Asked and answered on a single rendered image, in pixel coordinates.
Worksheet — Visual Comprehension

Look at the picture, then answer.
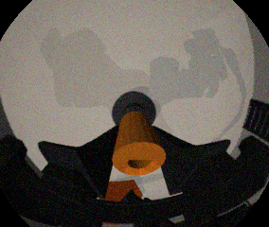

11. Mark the orange tapered knob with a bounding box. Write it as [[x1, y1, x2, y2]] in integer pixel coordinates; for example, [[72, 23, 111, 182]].
[[112, 111, 166, 175]]

